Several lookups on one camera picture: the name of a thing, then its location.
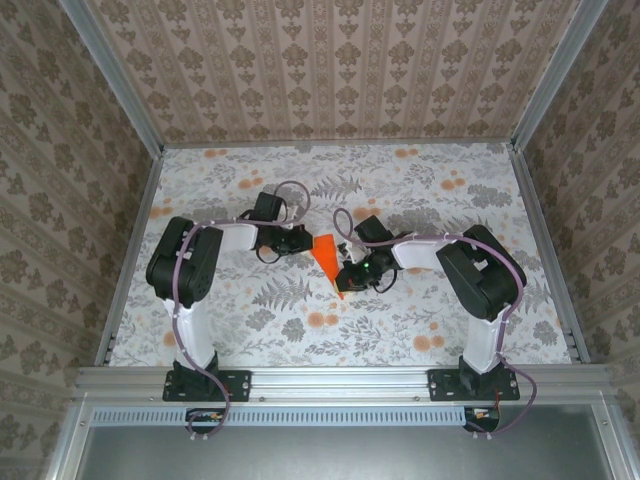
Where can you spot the orange paper sheet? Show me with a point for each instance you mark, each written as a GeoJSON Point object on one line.
{"type": "Point", "coordinates": [327, 257]}

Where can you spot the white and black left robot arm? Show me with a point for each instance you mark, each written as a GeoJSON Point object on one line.
{"type": "Point", "coordinates": [185, 265]}

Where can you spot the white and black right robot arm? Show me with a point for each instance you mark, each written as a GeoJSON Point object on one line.
{"type": "Point", "coordinates": [480, 275]}

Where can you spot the grey metal panel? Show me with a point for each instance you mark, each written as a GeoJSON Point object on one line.
{"type": "Point", "coordinates": [350, 452]}

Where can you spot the small electronics board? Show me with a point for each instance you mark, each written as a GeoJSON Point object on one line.
{"type": "Point", "coordinates": [202, 419]}
{"type": "Point", "coordinates": [482, 417]}

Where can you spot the long aluminium mounting rail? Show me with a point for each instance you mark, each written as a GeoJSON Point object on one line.
{"type": "Point", "coordinates": [340, 382]}

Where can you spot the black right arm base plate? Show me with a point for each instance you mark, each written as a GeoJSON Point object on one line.
{"type": "Point", "coordinates": [442, 385]}

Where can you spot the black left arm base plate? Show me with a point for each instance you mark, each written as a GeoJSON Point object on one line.
{"type": "Point", "coordinates": [235, 385]}

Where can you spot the aluminium table side rail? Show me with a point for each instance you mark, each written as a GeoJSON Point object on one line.
{"type": "Point", "coordinates": [550, 210]}
{"type": "Point", "coordinates": [131, 255]}

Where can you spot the aluminium frame post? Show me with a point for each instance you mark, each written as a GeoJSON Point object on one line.
{"type": "Point", "coordinates": [115, 80]}
{"type": "Point", "coordinates": [555, 75]}

